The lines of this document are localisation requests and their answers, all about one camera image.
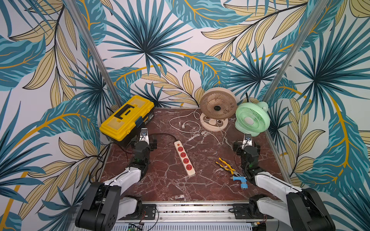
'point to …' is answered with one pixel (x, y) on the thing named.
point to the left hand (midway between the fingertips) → (144, 137)
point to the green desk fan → (252, 118)
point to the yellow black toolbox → (127, 121)
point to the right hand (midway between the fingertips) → (247, 140)
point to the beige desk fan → (218, 105)
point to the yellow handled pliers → (228, 167)
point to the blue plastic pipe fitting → (244, 186)
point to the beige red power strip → (184, 158)
